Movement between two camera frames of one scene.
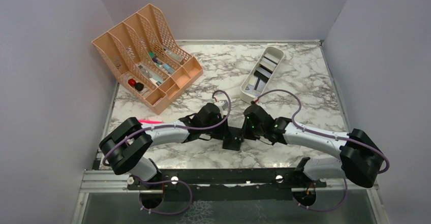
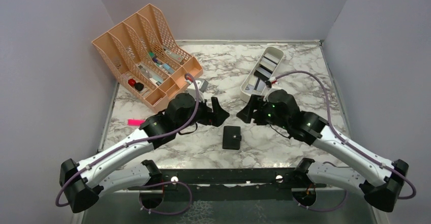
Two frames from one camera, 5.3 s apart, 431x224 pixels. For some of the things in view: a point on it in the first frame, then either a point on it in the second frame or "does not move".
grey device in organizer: x=174 y=55 does not move
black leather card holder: x=233 y=141 does not move
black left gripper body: x=218 y=132 to x=205 y=116
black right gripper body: x=252 y=132 to x=265 y=116
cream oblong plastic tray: x=262 y=74 does not move
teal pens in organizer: x=164 y=66 does not move
